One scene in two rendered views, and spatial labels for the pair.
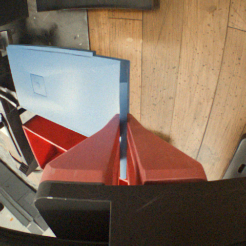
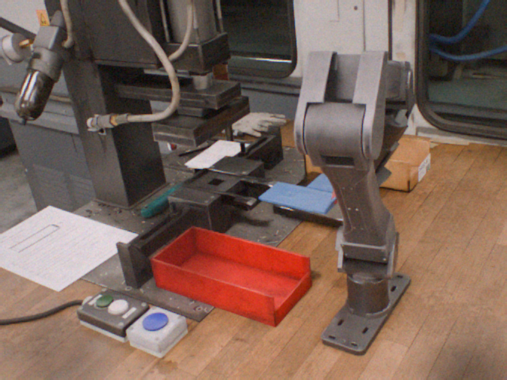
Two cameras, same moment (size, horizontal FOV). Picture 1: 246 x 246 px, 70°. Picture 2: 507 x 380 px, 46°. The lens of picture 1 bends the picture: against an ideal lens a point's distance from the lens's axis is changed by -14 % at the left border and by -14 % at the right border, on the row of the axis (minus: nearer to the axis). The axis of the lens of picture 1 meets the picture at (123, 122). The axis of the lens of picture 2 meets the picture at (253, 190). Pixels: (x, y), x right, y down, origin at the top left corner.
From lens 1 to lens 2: 1.08 m
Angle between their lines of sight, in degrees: 85
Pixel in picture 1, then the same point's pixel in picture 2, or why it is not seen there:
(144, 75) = (318, 246)
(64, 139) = (236, 243)
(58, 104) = (298, 200)
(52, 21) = (271, 218)
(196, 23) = not seen: hidden behind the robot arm
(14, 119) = (183, 222)
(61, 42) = (269, 226)
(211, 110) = not seen: hidden behind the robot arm
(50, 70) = (305, 192)
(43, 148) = (170, 258)
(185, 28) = not seen: hidden behind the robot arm
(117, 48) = (308, 236)
